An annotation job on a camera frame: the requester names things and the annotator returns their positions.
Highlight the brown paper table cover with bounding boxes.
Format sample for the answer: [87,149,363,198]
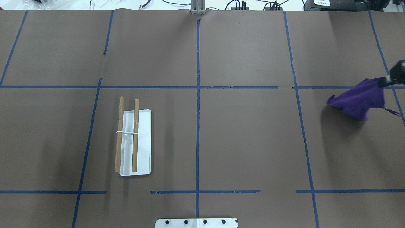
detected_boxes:
[0,9,405,228]

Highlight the aluminium frame post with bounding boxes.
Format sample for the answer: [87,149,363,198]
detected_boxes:
[190,0,206,15]

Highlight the rear wooden rack rod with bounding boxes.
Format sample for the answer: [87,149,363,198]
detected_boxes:
[115,96,125,172]

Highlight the purple towel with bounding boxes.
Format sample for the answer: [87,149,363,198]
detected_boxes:
[327,77,400,121]

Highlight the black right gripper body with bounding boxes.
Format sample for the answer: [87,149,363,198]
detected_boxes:
[379,60,405,88]

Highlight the white rack base tray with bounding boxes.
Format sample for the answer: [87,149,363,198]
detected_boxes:
[117,109,152,177]

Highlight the blue tape grid lines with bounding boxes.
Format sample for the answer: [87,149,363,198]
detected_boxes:
[0,10,405,228]

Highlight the black computer box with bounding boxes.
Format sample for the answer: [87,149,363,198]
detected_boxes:
[305,0,356,12]

